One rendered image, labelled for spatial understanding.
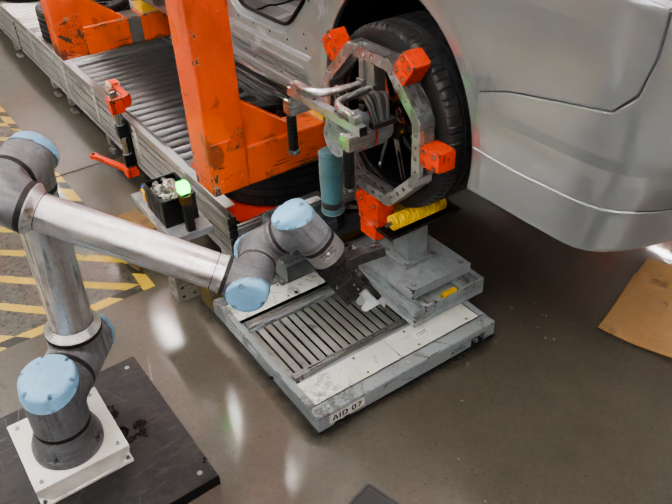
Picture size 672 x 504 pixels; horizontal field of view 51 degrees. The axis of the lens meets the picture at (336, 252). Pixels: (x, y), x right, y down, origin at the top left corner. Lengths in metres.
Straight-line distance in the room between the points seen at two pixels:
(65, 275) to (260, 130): 1.17
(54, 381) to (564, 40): 1.53
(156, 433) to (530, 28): 1.53
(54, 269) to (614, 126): 1.41
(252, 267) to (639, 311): 1.94
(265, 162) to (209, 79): 0.43
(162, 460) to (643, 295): 2.05
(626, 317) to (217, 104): 1.80
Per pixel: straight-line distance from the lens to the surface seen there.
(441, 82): 2.26
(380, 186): 2.59
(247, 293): 1.53
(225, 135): 2.68
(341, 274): 1.69
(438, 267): 2.82
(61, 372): 1.95
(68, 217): 1.58
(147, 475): 2.11
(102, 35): 4.50
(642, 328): 3.03
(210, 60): 2.57
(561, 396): 2.69
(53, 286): 1.90
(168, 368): 2.82
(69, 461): 2.08
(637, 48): 1.79
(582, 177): 1.96
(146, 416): 2.25
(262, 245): 1.62
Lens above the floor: 1.91
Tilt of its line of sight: 36 degrees down
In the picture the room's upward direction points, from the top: 3 degrees counter-clockwise
